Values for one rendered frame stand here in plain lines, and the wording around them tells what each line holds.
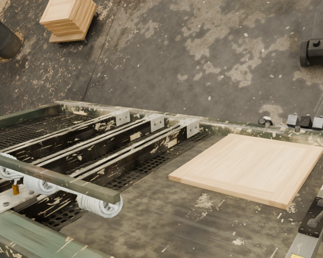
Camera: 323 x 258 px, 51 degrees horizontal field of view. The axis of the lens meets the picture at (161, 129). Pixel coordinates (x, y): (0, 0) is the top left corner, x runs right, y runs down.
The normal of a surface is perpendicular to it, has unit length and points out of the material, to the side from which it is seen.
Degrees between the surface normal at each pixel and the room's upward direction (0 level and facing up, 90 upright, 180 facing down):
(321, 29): 0
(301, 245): 51
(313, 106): 0
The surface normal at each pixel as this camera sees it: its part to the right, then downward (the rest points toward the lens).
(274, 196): -0.05, -0.95
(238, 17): -0.47, -0.40
